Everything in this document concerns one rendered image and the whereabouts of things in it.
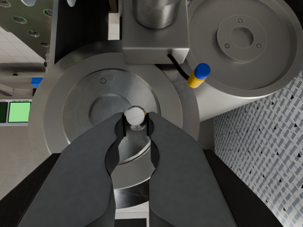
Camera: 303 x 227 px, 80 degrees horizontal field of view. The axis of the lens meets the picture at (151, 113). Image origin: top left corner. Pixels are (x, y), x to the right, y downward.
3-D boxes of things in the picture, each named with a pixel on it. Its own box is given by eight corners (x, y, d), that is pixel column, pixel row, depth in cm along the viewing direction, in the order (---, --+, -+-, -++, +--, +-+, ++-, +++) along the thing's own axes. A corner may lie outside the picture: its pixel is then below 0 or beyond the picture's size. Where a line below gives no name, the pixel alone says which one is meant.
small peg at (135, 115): (130, 132, 11) (119, 111, 11) (133, 134, 14) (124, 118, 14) (151, 120, 11) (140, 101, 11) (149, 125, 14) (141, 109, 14)
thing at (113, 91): (80, 56, 14) (171, 82, 14) (87, 66, 16) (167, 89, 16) (44, 149, 13) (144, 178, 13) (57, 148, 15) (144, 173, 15)
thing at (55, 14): (64, -88, 20) (53, 74, 17) (108, 37, 43) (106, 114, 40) (59, -88, 20) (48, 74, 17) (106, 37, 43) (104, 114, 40)
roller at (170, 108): (176, 48, 16) (189, 184, 14) (157, 106, 42) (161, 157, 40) (43, 54, 16) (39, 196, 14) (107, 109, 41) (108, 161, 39)
